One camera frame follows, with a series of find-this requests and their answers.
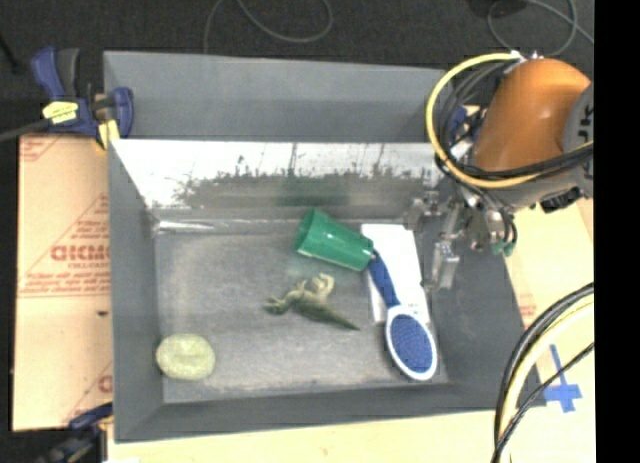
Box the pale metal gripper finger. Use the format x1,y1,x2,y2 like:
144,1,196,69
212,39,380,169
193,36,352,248
405,193,443,228
423,240,461,293

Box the white box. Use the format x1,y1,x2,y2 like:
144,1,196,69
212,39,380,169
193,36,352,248
360,222,432,325

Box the blue and white brush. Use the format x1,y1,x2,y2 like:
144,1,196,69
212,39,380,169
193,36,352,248
366,249,440,383

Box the green plastic cup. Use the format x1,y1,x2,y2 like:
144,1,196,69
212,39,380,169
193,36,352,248
293,207,376,273

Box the green toy dinosaur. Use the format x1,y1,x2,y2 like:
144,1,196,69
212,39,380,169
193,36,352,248
263,272,362,333

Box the grey metal bin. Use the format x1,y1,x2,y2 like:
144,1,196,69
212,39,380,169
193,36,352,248
101,50,544,443

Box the pale green round sponge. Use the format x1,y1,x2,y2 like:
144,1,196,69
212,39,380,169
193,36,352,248
155,332,218,381

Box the brown cardboard board red print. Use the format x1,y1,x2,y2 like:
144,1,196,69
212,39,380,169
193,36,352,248
10,132,116,433

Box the black cylinder on white bracket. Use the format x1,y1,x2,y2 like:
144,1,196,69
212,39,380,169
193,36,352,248
538,187,585,214

